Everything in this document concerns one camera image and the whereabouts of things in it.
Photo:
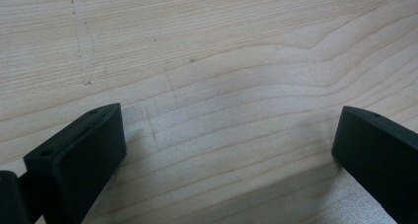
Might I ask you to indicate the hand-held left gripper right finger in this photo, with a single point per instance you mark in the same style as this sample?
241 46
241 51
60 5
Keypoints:
378 161

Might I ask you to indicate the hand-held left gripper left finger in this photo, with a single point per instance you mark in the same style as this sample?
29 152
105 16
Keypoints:
75 171

